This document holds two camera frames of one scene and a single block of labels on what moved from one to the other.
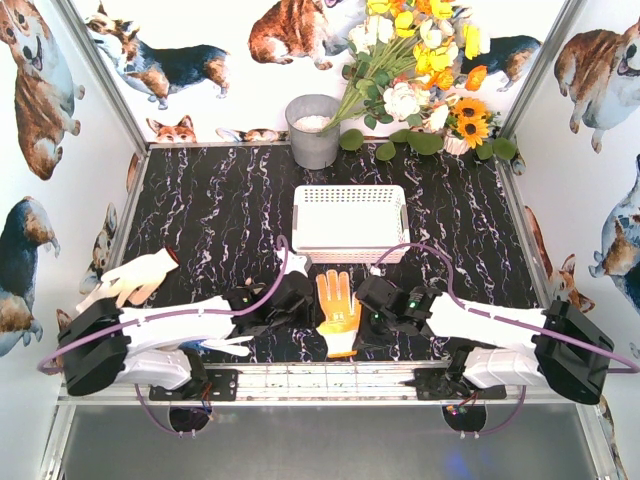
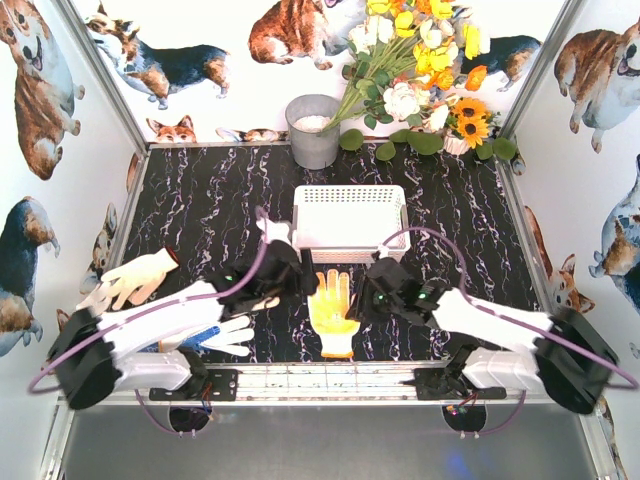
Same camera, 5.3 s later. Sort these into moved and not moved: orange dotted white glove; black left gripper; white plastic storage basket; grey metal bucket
Moved: black left gripper
Not moved: grey metal bucket; white plastic storage basket; orange dotted white glove
